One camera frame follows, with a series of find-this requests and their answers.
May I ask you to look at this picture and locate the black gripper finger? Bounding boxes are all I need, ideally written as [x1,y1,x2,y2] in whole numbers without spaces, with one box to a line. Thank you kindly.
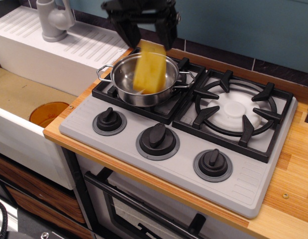
[109,17,141,47]
[155,13,179,50]

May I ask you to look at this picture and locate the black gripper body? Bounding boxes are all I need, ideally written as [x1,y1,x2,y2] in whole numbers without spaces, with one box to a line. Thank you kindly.
[101,0,180,24]

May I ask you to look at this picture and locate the stainless steel pot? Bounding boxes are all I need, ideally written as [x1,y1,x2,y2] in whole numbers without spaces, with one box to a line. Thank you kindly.
[97,53,196,107]

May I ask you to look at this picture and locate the yellow toy cheese wedge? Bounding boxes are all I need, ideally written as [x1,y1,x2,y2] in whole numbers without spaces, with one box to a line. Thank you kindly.
[133,41,167,95]

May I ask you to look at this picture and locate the black left stove knob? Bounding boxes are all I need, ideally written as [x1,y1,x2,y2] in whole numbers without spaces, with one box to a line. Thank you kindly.
[92,107,127,136]

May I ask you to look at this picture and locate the black stove knob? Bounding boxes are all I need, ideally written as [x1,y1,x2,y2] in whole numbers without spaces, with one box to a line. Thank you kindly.
[136,123,180,161]
[92,107,127,136]
[193,149,233,183]

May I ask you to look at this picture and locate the black middle stove knob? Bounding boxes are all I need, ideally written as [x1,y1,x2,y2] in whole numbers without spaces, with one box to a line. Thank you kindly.
[136,123,180,161]

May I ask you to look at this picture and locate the grey toy stove top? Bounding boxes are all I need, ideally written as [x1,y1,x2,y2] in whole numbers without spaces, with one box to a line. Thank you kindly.
[59,93,298,218]

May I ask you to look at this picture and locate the black right stove knob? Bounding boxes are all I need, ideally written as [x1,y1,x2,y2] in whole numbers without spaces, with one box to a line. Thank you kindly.
[193,149,233,183]

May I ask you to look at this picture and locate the grey toy faucet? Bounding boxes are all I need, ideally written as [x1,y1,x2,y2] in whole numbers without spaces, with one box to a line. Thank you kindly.
[36,0,75,42]

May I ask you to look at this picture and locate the black left burner grate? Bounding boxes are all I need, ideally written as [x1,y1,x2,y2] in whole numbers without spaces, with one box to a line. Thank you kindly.
[92,48,206,124]

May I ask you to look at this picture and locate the black burner grate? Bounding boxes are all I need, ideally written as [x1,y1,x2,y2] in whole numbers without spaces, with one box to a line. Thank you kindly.
[172,69,294,163]
[92,48,206,124]

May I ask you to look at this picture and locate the white toy sink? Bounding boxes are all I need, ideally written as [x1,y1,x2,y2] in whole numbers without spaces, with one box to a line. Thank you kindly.
[0,6,128,190]

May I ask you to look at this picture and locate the black right burner grate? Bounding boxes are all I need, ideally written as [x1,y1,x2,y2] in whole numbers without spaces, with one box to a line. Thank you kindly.
[172,69,294,163]

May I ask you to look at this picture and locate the orange plastic plate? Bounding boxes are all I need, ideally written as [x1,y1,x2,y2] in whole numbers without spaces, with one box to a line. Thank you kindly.
[29,102,69,128]

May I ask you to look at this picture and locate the upper wooden drawer front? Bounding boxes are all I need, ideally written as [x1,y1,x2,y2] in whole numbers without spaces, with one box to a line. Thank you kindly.
[0,154,80,214]

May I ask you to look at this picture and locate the wooden drawer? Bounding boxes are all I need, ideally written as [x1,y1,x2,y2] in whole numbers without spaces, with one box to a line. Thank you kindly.
[6,186,93,239]
[0,154,80,214]

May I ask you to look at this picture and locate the toy oven door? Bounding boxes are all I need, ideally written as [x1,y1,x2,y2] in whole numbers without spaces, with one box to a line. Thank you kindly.
[84,168,249,239]

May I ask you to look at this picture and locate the lower wooden drawer front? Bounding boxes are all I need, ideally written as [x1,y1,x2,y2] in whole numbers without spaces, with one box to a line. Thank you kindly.
[6,186,93,239]

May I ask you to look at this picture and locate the black oven door handle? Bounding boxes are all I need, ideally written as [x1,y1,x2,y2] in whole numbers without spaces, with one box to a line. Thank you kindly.
[84,172,205,239]

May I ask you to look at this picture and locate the black braided cable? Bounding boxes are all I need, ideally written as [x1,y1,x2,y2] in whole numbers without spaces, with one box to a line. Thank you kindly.
[0,199,9,239]

